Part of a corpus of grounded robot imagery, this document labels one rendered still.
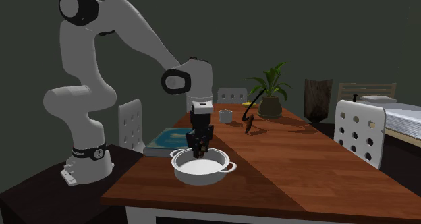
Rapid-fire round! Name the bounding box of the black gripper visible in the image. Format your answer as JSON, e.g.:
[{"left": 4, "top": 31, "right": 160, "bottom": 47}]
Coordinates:
[{"left": 186, "top": 111, "right": 215, "bottom": 159}]

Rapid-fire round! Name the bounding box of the blue book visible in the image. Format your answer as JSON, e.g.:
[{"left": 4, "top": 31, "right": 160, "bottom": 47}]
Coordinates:
[{"left": 143, "top": 127, "right": 196, "bottom": 159}]

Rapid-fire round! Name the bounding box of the small white cup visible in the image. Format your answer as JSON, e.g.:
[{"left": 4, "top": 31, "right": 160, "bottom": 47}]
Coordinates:
[{"left": 218, "top": 109, "right": 234, "bottom": 124}]

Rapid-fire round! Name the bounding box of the white chair with round holes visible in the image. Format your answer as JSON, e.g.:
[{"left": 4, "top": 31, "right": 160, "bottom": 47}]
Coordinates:
[
  {"left": 217, "top": 87, "right": 248, "bottom": 105},
  {"left": 333, "top": 99, "right": 387, "bottom": 170},
  {"left": 117, "top": 98, "right": 146, "bottom": 155}
]

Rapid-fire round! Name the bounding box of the green plant in brown pot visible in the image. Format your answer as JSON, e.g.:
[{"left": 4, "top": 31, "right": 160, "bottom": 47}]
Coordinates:
[{"left": 244, "top": 61, "right": 293, "bottom": 120}]

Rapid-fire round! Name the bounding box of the wooden dining table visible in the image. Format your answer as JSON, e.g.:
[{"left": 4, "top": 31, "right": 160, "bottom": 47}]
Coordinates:
[{"left": 100, "top": 102, "right": 421, "bottom": 224}]

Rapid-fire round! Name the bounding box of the dark brown wooden panel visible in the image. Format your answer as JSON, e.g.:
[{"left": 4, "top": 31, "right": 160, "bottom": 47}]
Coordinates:
[{"left": 303, "top": 78, "right": 334, "bottom": 124}]

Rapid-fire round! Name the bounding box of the dark robot stand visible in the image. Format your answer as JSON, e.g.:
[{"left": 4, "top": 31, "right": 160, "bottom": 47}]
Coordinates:
[{"left": 0, "top": 144, "right": 144, "bottom": 224}]

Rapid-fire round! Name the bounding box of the bed with wooden headboard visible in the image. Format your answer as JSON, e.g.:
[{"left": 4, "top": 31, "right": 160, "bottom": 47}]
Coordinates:
[{"left": 337, "top": 82, "right": 421, "bottom": 149}]

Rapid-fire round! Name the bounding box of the white pot with two handles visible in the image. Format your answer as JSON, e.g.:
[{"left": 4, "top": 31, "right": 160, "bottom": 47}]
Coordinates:
[{"left": 169, "top": 146, "right": 237, "bottom": 187}]

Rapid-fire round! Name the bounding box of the brown tool with black handle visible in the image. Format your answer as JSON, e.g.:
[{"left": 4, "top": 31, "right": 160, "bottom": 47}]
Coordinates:
[{"left": 242, "top": 87, "right": 268, "bottom": 135}]

